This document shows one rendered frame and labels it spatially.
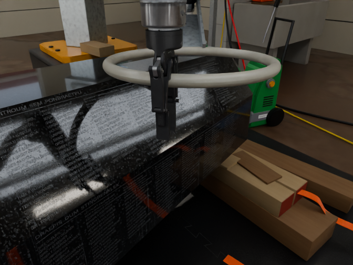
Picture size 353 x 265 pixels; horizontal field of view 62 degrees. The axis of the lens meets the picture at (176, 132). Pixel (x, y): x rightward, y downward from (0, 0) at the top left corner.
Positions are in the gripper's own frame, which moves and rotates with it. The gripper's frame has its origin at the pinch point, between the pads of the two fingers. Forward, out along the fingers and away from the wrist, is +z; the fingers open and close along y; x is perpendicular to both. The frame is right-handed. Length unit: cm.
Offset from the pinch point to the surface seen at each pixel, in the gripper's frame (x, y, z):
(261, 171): -27, 82, 59
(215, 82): -10.7, 0.9, -9.7
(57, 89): 41.2, 17.0, 0.3
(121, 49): 63, 110, 3
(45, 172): 33.2, -4.1, 16.7
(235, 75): -14.6, 3.8, -10.7
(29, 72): 62, 30, -1
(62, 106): 36.6, 12.0, 4.0
